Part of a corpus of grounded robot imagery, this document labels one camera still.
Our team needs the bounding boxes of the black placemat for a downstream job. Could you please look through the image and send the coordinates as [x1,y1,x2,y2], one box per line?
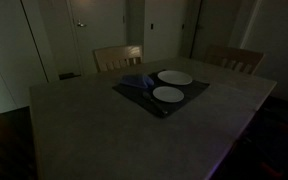
[111,69,211,120]

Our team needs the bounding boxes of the blue crumpled cloth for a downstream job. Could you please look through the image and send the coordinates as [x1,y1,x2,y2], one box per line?
[118,73,155,90]

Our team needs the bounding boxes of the silver spoon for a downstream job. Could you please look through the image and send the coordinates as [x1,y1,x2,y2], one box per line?
[141,90,169,116]

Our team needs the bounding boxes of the metal lever door handle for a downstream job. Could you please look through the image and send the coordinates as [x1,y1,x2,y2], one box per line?
[76,20,88,29]

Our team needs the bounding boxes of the small white plate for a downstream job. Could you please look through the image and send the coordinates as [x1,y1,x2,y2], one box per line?
[151,85,186,104]

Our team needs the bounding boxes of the white closet door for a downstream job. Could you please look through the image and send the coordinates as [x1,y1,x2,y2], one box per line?
[0,0,49,114]

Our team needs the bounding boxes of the brown wooden slat chair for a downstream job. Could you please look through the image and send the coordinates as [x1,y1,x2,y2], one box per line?
[203,45,266,75]

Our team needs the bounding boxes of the large white plate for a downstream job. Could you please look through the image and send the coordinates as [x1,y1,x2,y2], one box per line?
[156,69,194,87]

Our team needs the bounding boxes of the white door with handle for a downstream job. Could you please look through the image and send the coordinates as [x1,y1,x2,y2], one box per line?
[66,0,129,77]

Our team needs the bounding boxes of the light wooden slat chair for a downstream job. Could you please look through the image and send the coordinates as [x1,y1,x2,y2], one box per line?
[93,44,145,73]

